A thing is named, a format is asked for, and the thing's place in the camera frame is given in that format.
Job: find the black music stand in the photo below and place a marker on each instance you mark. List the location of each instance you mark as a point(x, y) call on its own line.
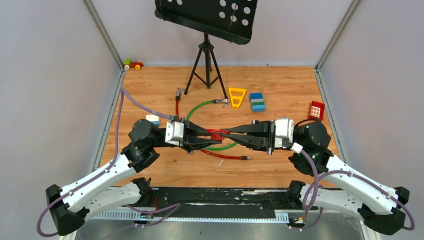
point(229, 20)

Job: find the red window block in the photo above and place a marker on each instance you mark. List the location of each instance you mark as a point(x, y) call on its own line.
point(316, 110)

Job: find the white blue block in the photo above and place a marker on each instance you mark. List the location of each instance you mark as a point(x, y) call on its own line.
point(154, 119)

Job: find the toy car red green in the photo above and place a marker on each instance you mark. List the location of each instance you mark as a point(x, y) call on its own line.
point(129, 64)

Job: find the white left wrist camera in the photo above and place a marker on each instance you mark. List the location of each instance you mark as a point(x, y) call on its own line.
point(174, 133)

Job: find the yellow triangular plastic piece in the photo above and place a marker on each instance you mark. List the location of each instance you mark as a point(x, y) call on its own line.
point(236, 96)

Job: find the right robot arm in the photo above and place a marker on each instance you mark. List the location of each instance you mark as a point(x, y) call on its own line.
point(336, 185)

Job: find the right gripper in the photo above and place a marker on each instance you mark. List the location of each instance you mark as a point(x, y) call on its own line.
point(262, 143)

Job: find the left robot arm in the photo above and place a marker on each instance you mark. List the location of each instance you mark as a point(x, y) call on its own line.
point(72, 205)

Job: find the red padlock with thin cable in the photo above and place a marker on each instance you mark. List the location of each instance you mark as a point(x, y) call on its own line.
point(217, 134)

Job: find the thick red cable lock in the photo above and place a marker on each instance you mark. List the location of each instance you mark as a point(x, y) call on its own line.
point(178, 95)

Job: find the blue green stacked blocks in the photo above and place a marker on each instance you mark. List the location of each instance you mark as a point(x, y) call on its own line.
point(257, 102)

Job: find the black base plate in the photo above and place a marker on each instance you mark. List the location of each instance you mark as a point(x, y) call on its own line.
point(220, 203)

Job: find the green cable lock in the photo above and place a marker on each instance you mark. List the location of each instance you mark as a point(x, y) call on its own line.
point(214, 101)

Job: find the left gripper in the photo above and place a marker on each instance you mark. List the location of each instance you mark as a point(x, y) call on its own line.
point(191, 141)

